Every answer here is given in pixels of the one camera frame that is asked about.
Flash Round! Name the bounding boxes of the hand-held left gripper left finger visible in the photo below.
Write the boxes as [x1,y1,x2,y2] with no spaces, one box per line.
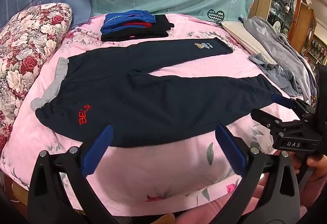
[28,124,114,224]

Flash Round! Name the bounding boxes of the person's right hand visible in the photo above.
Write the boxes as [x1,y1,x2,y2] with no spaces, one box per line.
[291,154,327,183]

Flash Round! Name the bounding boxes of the person's right forearm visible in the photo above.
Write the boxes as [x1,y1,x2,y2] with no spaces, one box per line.
[299,179,327,217]

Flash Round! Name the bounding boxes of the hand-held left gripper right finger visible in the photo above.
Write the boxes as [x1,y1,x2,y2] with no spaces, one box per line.
[215,124,301,224]

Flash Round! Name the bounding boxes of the grey fleece garment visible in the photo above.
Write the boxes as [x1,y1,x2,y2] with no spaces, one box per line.
[243,17,316,102]

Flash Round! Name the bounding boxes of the pink floral bed sheet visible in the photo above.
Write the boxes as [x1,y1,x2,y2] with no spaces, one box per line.
[0,13,315,214]

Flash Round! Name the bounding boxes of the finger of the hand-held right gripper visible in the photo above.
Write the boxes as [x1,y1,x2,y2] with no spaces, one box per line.
[251,108,305,135]
[271,94,315,118]

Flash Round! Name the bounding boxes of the blue-grey garment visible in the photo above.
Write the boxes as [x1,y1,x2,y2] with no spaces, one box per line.
[248,53,299,97]

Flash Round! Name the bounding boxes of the folded blue pants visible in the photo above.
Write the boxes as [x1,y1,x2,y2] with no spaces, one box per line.
[100,10,156,34]

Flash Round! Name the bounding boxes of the cream pillow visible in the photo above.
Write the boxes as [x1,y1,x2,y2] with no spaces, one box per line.
[221,20,274,63]

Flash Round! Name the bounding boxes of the dark navy pants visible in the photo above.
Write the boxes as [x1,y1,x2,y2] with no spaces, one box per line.
[30,37,281,149]

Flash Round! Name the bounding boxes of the stack of folded clothes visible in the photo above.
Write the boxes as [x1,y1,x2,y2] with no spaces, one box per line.
[101,14,175,42]

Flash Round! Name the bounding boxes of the red floral quilt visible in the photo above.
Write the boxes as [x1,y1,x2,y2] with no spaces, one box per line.
[0,3,73,153]

